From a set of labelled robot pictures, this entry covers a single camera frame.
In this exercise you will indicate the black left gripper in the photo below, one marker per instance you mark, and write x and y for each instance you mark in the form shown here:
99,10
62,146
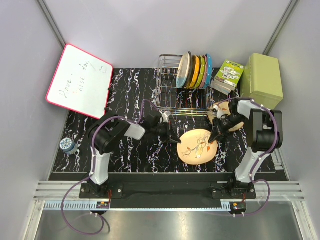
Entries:
167,131

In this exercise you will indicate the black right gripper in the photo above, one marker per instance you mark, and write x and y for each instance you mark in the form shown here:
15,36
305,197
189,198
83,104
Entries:
215,134

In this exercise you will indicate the beige leaf plate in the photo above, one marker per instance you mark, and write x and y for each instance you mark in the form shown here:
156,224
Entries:
223,104

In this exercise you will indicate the beige bird plate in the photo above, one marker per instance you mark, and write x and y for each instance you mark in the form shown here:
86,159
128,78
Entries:
195,149

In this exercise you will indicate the cream and blue plate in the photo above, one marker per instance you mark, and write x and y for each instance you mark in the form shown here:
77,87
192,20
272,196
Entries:
183,69

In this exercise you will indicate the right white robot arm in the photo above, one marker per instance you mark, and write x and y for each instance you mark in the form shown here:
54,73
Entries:
264,134

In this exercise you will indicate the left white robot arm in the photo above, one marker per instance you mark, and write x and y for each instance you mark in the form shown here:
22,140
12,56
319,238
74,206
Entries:
109,130

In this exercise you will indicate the pink plate in rack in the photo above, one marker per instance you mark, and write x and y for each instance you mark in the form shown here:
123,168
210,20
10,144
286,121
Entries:
205,72

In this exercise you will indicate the green plate in rack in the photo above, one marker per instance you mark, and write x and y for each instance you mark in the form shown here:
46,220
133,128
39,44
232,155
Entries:
201,71

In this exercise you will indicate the blue plate in rack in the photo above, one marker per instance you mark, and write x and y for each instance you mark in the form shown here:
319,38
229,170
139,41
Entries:
209,70

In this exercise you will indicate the yellow plate in rack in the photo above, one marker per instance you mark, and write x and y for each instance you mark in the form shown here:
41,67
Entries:
196,70

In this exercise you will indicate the green cover book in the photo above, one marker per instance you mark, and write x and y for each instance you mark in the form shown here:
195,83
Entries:
228,77

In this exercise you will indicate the black marble pattern mat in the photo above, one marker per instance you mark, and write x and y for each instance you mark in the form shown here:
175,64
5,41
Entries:
130,86

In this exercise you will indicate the black base bar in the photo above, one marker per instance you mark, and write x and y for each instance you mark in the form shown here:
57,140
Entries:
215,185

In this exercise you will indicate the green metal tin box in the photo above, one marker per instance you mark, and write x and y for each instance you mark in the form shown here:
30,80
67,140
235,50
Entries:
261,81

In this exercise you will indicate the right small circuit board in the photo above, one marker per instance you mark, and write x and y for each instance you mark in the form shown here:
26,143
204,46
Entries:
239,206

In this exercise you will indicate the small circuit board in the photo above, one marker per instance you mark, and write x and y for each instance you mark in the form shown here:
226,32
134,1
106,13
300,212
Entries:
239,206
103,205

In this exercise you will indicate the left small circuit board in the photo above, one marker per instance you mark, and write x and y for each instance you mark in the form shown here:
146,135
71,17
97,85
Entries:
103,205

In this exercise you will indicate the pink-framed whiteboard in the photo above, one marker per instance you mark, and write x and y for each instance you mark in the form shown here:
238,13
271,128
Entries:
81,83

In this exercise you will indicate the blue patterned bottle cap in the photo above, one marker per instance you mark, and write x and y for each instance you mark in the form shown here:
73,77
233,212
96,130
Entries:
68,146

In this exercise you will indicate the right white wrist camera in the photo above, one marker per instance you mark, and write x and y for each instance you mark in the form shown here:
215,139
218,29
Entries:
219,112

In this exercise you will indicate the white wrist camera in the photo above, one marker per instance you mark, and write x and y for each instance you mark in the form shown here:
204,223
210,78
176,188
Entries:
165,116
219,112

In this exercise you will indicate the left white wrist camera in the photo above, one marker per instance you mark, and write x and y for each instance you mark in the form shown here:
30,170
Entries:
165,116

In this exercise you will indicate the metal wire dish rack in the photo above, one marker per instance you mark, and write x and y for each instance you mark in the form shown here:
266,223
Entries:
179,101

